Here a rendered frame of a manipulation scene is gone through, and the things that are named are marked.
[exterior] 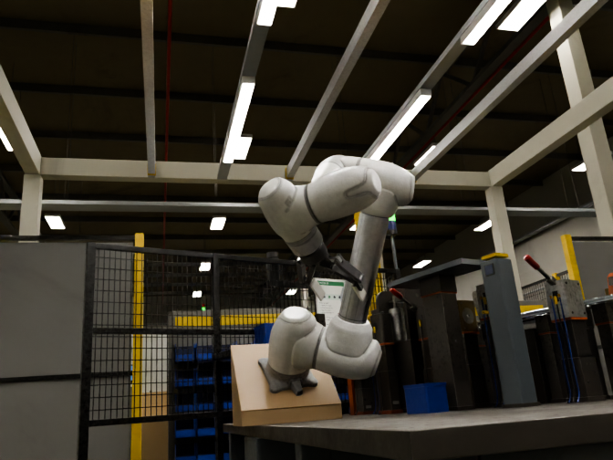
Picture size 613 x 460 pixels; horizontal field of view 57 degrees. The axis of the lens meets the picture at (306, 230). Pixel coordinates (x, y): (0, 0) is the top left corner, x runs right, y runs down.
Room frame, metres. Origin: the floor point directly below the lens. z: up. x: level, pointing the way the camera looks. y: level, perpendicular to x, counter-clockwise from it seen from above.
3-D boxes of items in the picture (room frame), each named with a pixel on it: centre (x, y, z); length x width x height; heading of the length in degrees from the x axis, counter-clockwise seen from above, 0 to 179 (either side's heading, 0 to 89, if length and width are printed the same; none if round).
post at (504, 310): (1.76, -0.59, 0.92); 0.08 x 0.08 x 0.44; 34
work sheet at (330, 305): (3.26, -0.11, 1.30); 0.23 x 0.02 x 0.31; 124
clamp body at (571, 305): (1.77, -0.77, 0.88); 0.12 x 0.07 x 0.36; 124
